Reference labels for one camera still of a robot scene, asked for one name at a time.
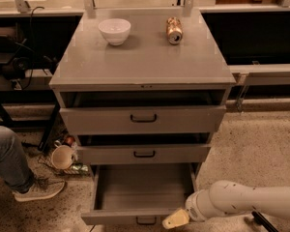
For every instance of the red brown cup on floor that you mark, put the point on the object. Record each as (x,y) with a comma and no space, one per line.
(69,140)

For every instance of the black rod on floor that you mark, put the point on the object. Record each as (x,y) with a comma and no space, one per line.
(261,220)

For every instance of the person's leg in jeans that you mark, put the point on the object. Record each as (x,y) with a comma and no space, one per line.
(14,169)

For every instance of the black machine on left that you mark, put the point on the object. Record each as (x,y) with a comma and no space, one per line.
(18,60)

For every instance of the grey top drawer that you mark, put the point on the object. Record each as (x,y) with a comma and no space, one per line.
(143,112)

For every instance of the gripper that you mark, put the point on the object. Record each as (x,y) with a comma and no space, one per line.
(193,207)

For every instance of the grey drawer cabinet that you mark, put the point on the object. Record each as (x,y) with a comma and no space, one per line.
(146,61)

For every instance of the cream mug on floor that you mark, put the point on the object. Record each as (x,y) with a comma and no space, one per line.
(62,156)

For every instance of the gold soda can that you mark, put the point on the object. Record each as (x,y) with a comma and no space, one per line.
(174,30)

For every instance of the grey bottom drawer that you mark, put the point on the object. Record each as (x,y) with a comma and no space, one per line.
(142,194)

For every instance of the white ceramic bowl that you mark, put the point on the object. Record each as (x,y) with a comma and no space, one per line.
(115,30)

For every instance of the grey sneaker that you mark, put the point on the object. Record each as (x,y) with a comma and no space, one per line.
(42,189)

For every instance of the grey drawer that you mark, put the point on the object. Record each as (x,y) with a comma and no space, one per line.
(144,148)
(143,112)
(142,194)

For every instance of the grey middle drawer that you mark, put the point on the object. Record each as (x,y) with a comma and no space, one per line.
(144,148)

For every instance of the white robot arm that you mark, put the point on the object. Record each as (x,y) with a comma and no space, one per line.
(225,199)

